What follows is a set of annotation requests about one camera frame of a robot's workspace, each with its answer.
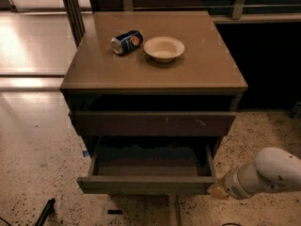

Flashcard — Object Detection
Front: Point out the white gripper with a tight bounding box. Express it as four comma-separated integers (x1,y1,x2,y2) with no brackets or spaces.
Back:
207,163,260,200

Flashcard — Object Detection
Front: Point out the drawer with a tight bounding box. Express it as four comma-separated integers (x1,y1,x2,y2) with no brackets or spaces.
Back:
69,111,236,137
77,146,216,196

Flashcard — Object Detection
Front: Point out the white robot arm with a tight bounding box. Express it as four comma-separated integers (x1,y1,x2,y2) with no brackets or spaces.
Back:
208,147,301,200

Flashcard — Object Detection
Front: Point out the brown drawer cabinet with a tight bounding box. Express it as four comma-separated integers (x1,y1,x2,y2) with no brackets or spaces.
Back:
59,10,249,196

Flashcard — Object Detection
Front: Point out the black tape mark on floor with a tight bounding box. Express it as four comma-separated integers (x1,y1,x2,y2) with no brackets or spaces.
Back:
107,209,122,215

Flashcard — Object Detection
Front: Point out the blue tape piece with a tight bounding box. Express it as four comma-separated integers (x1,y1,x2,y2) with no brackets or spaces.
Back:
83,151,89,157

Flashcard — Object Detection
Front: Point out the white paper bowl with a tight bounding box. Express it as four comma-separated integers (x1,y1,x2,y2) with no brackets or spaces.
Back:
144,37,185,63

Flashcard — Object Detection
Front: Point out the black rod on floor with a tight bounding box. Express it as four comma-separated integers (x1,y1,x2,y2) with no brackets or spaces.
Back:
35,198,55,226

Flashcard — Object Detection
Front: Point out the blue pepsi soda can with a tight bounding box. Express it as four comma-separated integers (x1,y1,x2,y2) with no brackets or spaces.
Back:
111,30,143,56

